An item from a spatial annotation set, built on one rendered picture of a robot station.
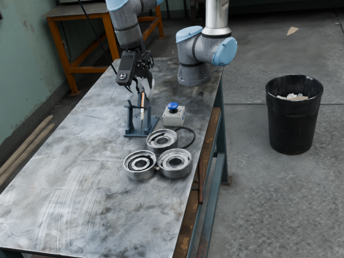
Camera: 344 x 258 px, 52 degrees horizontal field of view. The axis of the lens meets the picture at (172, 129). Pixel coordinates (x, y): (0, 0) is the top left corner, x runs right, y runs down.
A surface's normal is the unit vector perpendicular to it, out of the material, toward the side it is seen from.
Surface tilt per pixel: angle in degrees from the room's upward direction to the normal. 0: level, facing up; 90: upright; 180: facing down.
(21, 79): 90
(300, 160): 0
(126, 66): 33
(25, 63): 90
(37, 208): 0
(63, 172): 0
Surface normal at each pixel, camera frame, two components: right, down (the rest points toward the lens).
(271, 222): -0.14, -0.82
